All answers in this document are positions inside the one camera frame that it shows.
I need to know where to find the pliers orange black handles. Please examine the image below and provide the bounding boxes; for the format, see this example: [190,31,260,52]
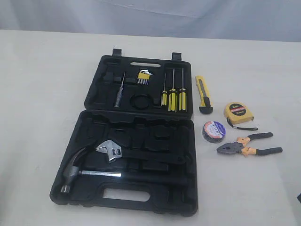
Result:
[216,132,283,157]

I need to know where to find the yellow utility knife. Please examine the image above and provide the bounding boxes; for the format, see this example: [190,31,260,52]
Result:
[196,76,213,114]

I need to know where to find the yellow hex key set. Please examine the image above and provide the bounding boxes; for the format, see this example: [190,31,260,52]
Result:
[137,69,153,85]

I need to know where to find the yellow measuring tape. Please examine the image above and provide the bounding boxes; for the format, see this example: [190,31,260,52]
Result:
[224,102,258,131]

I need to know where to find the black plastic tool case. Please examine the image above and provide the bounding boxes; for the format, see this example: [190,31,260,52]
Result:
[49,49,198,217]

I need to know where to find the steel claw hammer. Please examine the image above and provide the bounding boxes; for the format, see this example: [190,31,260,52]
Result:
[61,147,188,193]

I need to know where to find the clear handle test screwdriver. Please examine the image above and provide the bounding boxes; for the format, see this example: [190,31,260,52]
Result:
[114,72,126,108]

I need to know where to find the left yellow black screwdriver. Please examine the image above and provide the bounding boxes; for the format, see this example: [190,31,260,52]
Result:
[161,73,167,106]

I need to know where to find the right yellow black screwdriver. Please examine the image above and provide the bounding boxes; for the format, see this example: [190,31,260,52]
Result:
[179,68,186,111]

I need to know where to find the adjustable wrench black handle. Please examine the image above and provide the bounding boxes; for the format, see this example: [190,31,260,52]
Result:
[95,140,186,165]

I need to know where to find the black electrical tape roll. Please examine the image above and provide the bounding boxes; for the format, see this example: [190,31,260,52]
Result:
[202,121,226,143]

